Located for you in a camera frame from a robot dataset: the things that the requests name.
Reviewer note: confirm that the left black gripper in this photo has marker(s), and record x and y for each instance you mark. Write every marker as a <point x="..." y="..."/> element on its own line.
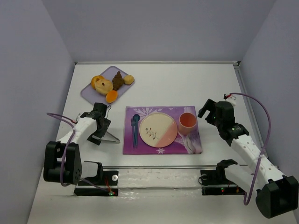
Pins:
<point x="101" y="130"/>

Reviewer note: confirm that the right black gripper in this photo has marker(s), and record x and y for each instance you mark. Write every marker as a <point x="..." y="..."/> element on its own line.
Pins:
<point x="210" y="114"/>

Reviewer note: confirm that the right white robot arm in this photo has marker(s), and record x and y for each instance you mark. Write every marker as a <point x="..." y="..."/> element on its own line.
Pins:
<point x="276" y="193"/>

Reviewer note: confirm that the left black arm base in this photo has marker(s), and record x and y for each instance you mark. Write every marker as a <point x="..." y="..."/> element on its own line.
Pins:
<point x="105" y="185"/>

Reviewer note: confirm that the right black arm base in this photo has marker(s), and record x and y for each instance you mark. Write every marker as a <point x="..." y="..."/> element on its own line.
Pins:
<point x="215" y="183"/>

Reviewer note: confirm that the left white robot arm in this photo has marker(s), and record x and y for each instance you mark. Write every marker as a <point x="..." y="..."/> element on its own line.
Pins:
<point x="62" y="162"/>

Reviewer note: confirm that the orange round bread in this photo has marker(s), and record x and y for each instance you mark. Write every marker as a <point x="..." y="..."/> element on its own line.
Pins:
<point x="111" y="96"/>

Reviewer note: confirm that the pink cup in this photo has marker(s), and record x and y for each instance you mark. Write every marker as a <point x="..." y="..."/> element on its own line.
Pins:
<point x="187" y="123"/>

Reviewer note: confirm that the pale glazed donut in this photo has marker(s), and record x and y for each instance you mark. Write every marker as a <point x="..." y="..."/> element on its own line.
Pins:
<point x="103" y="86"/>

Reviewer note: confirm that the blue spoon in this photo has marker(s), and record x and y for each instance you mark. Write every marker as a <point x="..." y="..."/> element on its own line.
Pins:
<point x="137" y="118"/>

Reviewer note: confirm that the brown chocolate croissant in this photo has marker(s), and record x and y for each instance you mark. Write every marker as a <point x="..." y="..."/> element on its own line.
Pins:
<point x="117" y="81"/>

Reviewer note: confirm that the purple snowflake placemat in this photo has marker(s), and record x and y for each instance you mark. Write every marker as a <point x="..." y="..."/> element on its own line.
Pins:
<point x="182" y="144"/>

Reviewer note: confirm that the round pale bun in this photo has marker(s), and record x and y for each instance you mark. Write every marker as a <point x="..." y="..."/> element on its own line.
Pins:
<point x="128" y="79"/>

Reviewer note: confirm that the cream and pink plate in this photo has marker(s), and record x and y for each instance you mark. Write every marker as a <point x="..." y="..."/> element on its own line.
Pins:
<point x="158" y="130"/>

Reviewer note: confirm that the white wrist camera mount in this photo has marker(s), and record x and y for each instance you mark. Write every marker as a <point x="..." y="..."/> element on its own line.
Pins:
<point x="230" y="98"/>

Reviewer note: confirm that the golden ring donut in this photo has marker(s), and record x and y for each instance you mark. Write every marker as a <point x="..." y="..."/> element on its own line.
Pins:
<point x="95" y="79"/>

